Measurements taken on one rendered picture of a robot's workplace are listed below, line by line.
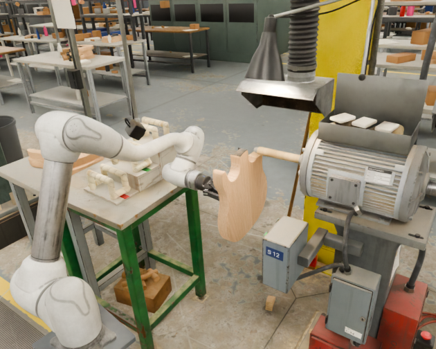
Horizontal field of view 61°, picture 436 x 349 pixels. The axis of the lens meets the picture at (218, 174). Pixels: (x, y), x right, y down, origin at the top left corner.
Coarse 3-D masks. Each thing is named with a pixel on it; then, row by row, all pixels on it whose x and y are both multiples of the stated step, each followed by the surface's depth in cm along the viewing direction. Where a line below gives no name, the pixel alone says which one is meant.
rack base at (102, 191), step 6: (96, 186) 194; (102, 186) 194; (120, 186) 193; (90, 192) 190; (96, 192) 189; (102, 192) 189; (108, 192) 189; (132, 192) 187; (138, 192) 188; (102, 198) 185; (108, 198) 183; (120, 198) 183; (114, 204) 180
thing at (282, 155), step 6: (258, 150) 149; (264, 150) 147; (270, 150) 146; (276, 150) 146; (270, 156) 147; (276, 156) 145; (282, 156) 143; (288, 156) 142; (294, 156) 141; (294, 162) 142
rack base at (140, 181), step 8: (120, 160) 203; (120, 168) 194; (128, 168) 193; (152, 168) 192; (160, 168) 197; (112, 176) 199; (128, 176) 189; (136, 176) 185; (144, 176) 189; (152, 176) 193; (160, 176) 198; (136, 184) 188; (144, 184) 190; (152, 184) 195
